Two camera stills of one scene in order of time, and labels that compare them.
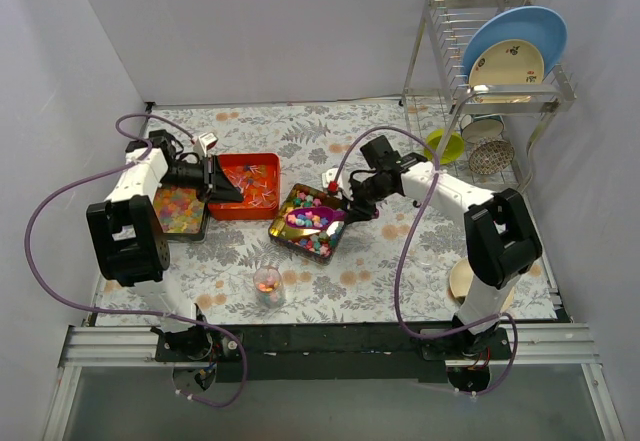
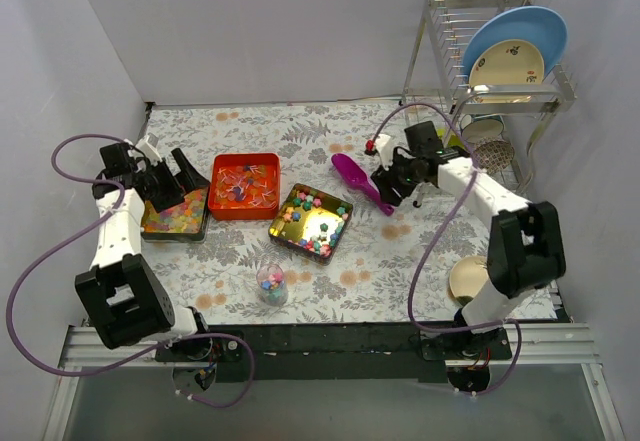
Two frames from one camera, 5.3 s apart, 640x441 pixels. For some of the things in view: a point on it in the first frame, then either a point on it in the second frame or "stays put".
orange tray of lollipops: (257, 176) stays put
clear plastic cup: (269, 286) stays put
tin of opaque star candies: (317, 245) stays put
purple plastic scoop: (314, 217) to (357, 174)
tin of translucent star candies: (180, 211) stays put
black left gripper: (211, 177) to (167, 187)
